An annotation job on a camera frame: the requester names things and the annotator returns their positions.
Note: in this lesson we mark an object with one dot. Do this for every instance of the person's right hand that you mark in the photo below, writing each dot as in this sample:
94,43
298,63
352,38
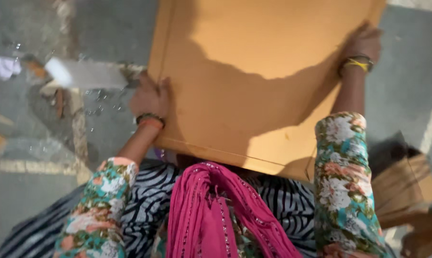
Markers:
363,42

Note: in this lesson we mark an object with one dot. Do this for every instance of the yellow and dark wrist bangles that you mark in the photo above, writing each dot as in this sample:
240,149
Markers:
357,63

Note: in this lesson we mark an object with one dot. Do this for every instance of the stack of brown cardboard pieces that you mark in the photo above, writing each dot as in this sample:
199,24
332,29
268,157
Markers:
404,193

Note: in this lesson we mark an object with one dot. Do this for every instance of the pink beaded scarf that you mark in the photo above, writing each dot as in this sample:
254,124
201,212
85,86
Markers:
216,215

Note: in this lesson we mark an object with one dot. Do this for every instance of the green and orange wrist bangles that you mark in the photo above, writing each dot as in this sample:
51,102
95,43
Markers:
150,119

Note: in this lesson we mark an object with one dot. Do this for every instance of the person's right fingers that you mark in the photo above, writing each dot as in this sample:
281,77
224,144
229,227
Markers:
368,30

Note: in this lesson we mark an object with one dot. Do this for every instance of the black white striped garment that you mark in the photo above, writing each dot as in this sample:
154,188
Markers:
155,208

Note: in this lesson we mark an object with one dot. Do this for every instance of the crumpled white cloth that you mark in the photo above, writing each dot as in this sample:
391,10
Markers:
3,67

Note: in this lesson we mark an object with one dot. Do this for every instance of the person's left hand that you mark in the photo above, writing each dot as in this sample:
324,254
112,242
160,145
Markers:
147,98

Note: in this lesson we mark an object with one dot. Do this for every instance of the large brown cardboard sheet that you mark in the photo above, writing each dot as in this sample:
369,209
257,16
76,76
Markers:
251,79

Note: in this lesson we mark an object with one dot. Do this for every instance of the white foam block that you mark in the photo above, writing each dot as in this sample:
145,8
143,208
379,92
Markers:
83,73

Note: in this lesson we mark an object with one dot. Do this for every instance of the person's left fingers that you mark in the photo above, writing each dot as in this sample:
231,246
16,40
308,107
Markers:
162,91

